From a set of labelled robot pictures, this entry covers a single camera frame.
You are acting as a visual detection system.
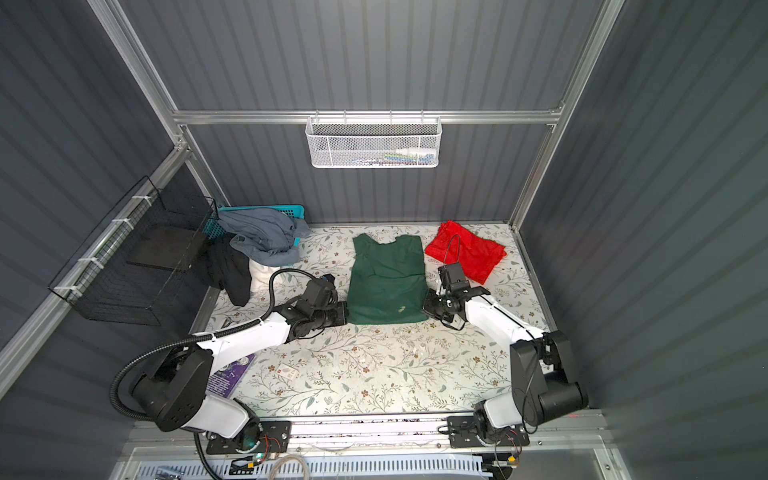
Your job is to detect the green t-shirt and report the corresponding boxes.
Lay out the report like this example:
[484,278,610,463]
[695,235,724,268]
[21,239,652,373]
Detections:
[347,234,428,325]

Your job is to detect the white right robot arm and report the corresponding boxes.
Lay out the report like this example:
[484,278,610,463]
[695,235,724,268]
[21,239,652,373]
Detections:
[423,263,589,449]

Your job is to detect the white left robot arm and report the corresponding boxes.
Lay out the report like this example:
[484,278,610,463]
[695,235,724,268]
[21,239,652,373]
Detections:
[110,274,347,454]

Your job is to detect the folded red t-shirt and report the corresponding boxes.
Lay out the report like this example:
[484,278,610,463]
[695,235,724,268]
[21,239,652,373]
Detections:
[425,221,507,284]

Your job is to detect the white t-shirt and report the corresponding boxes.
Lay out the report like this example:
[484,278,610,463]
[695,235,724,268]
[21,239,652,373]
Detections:
[248,260,279,294]

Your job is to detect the small white card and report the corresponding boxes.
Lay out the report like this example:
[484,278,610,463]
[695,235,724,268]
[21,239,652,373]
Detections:
[275,364,299,381]

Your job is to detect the grey t-shirt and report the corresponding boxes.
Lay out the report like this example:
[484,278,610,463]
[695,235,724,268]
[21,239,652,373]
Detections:
[217,207,311,267]

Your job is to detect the black t-shirt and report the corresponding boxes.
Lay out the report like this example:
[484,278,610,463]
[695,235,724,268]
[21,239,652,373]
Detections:
[198,234,251,307]

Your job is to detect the purple booklet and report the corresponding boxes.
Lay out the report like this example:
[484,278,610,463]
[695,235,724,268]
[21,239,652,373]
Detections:
[207,354,255,398]

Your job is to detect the teal plastic laundry basket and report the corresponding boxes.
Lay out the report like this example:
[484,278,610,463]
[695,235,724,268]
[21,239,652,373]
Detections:
[203,206,310,251]

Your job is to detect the white wire mesh basket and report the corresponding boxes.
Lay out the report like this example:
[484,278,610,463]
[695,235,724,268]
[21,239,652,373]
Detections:
[305,114,443,169]

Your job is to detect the black corrugated cable conduit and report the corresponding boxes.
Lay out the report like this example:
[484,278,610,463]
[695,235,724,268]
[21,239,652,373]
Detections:
[109,267,319,480]

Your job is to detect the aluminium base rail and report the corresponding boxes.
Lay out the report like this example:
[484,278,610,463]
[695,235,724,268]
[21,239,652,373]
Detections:
[120,409,615,460]

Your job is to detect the black wire mesh basket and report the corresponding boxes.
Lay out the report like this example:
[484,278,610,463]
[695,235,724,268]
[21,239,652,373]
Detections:
[49,169,215,333]

